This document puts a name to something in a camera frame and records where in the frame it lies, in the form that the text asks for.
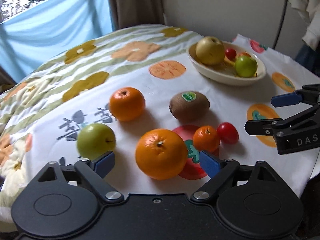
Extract white hanging garment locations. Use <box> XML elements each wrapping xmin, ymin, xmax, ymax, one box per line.
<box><xmin>289</xmin><ymin>0</ymin><xmax>319</xmax><ymax>51</ymax></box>

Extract orange mandarin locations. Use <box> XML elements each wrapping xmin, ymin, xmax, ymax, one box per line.
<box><xmin>109</xmin><ymin>87</ymin><xmax>145</xmax><ymax>122</ymax></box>

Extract blue window cloth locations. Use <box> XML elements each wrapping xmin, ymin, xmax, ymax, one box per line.
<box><xmin>1</xmin><ymin>0</ymin><xmax>113</xmax><ymax>82</ymax></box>

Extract yellow pear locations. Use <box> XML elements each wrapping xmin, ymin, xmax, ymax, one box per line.
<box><xmin>195</xmin><ymin>36</ymin><xmax>225</xmax><ymax>65</ymax></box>

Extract cherry tomato in bowl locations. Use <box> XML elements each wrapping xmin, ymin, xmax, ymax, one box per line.
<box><xmin>225</xmin><ymin>48</ymin><xmax>237</xmax><ymax>61</ymax></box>

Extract brown curtain right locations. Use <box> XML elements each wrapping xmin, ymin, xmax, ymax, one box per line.
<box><xmin>108</xmin><ymin>0</ymin><xmax>165</xmax><ymax>30</ymax></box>

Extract large orange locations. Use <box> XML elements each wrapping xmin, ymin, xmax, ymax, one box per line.
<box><xmin>135</xmin><ymin>128</ymin><xmax>188</xmax><ymax>180</ymax></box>

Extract red tomato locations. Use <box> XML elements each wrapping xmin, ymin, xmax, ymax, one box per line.
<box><xmin>217</xmin><ymin>122</ymin><xmax>239</xmax><ymax>144</ymax></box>

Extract brown kiwi with sticker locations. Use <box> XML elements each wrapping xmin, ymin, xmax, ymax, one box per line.
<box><xmin>169</xmin><ymin>91</ymin><xmax>210</xmax><ymax>122</ymax></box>

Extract black cable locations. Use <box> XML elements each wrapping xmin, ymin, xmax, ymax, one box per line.
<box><xmin>272</xmin><ymin>0</ymin><xmax>291</xmax><ymax>51</ymax></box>

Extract floral striped quilt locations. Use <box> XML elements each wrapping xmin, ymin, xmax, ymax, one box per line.
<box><xmin>1</xmin><ymin>24</ymin><xmax>201</xmax><ymax>137</ymax></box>

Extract cream yellow oval bowl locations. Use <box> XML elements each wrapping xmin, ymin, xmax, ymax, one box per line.
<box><xmin>186</xmin><ymin>41</ymin><xmax>267</xmax><ymax>87</ymax></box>

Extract green apple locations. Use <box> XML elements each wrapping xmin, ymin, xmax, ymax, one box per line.
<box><xmin>234</xmin><ymin>56</ymin><xmax>258</xmax><ymax>77</ymax></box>
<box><xmin>76</xmin><ymin>123</ymin><xmax>116</xmax><ymax>160</ymax></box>

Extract white fruit print cloth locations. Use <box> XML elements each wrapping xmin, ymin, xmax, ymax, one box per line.
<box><xmin>0</xmin><ymin>33</ymin><xmax>320</xmax><ymax>221</ymax></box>

